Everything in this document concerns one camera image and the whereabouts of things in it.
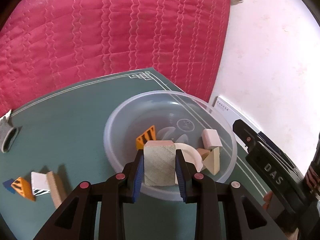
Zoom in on grey work glove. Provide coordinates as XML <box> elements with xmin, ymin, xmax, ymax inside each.
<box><xmin>0</xmin><ymin>116</ymin><xmax>21</xmax><ymax>153</ymax></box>

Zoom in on blue wedge block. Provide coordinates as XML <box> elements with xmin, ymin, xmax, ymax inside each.
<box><xmin>2</xmin><ymin>179</ymin><xmax>16</xmax><ymax>194</ymax></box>

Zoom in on white striped triangle block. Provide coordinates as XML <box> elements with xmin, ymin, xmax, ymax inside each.
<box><xmin>31</xmin><ymin>172</ymin><xmax>50</xmax><ymax>197</ymax></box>

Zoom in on clear plastic bowl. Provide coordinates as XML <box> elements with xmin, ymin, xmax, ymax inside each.
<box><xmin>103</xmin><ymin>90</ymin><xmax>238</xmax><ymax>202</ymax></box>

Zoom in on light wood wedge block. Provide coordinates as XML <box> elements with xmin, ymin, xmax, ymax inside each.
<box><xmin>202</xmin><ymin>147</ymin><xmax>220</xmax><ymax>176</ymax></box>

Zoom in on white power adapter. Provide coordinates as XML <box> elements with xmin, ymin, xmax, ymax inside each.
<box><xmin>201</xmin><ymin>129</ymin><xmax>222</xmax><ymax>151</ymax></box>

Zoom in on orange striped wedge block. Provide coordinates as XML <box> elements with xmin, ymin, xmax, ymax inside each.
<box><xmin>11</xmin><ymin>177</ymin><xmax>35</xmax><ymax>201</ymax></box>

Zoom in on brown wooden rectangular block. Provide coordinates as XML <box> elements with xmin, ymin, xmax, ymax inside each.
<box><xmin>46</xmin><ymin>171</ymin><xmax>67</xmax><ymax>209</ymax></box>

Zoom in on red quilted bedspread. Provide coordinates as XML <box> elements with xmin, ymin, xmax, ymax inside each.
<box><xmin>1</xmin><ymin>0</ymin><xmax>231</xmax><ymax>114</ymax></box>

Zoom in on cream wooden block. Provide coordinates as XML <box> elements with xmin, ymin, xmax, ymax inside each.
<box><xmin>143</xmin><ymin>140</ymin><xmax>176</xmax><ymax>186</ymax></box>

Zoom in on orange black striped wedge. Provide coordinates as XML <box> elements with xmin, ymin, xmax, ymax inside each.
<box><xmin>136</xmin><ymin>125</ymin><xmax>156</xmax><ymax>150</ymax></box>

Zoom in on white tape roll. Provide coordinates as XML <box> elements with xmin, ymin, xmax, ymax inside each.
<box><xmin>175</xmin><ymin>142</ymin><xmax>203</xmax><ymax>172</ymax></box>

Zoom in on white paper sheet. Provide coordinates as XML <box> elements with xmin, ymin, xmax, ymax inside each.
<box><xmin>1</xmin><ymin>109</ymin><xmax>12</xmax><ymax>121</ymax></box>

